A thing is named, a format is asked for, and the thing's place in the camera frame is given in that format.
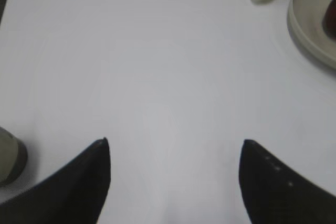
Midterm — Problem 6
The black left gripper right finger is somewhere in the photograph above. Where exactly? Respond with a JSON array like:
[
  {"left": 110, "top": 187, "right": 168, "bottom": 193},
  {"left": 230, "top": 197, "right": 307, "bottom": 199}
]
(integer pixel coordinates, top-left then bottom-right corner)
[{"left": 238, "top": 140, "right": 335, "bottom": 223}]

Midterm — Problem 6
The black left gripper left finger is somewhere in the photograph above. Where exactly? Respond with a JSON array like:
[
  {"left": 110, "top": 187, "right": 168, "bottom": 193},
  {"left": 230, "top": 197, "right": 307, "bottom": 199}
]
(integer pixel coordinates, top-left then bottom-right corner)
[{"left": 1, "top": 138, "right": 111, "bottom": 223}]

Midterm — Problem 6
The dark red apple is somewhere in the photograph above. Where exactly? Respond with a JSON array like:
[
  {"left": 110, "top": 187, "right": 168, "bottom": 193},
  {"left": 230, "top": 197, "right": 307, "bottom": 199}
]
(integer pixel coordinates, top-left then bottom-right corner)
[{"left": 322, "top": 0, "right": 336, "bottom": 38}]

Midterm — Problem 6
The grey round plate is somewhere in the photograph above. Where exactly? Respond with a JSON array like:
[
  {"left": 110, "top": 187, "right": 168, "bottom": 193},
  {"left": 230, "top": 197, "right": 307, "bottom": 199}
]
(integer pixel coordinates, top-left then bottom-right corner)
[{"left": 287, "top": 0, "right": 335, "bottom": 69}]

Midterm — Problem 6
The grey cylindrical cup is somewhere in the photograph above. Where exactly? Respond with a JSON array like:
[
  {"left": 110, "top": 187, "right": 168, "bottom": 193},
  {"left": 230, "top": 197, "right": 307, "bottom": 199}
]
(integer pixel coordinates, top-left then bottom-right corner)
[{"left": 1, "top": 127, "right": 28, "bottom": 187}]

